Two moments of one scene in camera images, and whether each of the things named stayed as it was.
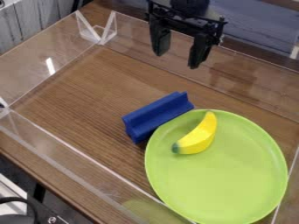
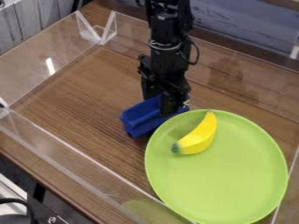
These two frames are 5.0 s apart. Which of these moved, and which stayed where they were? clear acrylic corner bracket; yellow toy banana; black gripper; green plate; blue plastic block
Moved: blue plastic block; black gripper
Stayed: yellow toy banana; clear acrylic corner bracket; green plate
